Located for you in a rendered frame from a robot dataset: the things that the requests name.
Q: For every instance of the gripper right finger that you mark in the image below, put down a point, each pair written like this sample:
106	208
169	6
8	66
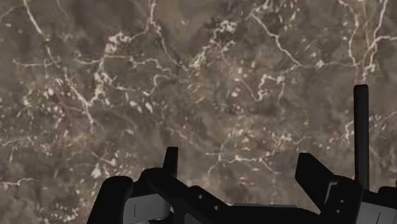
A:
344	195

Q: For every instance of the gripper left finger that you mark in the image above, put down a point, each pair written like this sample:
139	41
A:
161	189

